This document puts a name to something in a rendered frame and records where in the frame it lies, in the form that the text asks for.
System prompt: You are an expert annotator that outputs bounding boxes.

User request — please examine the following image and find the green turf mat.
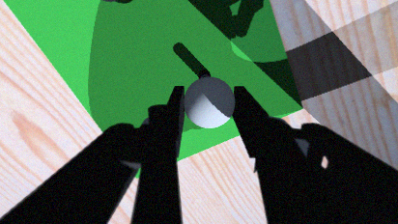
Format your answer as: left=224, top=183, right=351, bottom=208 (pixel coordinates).
left=3, top=0, right=303, bottom=161

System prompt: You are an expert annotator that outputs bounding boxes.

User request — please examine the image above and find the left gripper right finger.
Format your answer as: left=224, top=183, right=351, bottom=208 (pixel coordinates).
left=232, top=86, right=398, bottom=224

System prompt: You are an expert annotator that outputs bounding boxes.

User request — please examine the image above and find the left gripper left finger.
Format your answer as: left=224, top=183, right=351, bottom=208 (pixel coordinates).
left=0, top=86, right=185, bottom=224

